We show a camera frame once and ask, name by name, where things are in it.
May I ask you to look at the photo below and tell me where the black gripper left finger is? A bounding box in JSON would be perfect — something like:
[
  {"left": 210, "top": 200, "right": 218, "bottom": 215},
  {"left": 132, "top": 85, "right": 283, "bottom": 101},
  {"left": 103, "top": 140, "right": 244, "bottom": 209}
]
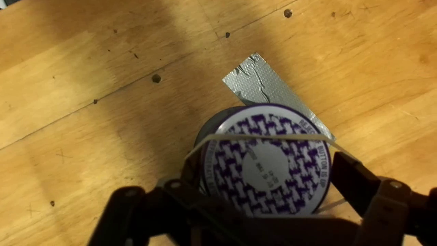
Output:
[{"left": 87, "top": 156, "right": 215, "bottom": 246}]

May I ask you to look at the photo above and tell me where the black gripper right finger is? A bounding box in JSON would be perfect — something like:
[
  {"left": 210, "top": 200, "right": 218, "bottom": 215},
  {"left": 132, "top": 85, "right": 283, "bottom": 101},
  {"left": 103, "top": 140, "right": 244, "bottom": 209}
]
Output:
[{"left": 331, "top": 150, "right": 437, "bottom": 246}]

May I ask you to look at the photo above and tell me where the grey duct tape strip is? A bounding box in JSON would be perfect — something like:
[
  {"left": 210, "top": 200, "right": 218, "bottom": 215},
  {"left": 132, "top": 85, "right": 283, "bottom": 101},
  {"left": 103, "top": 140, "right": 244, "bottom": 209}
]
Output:
[{"left": 221, "top": 52, "right": 337, "bottom": 142}]

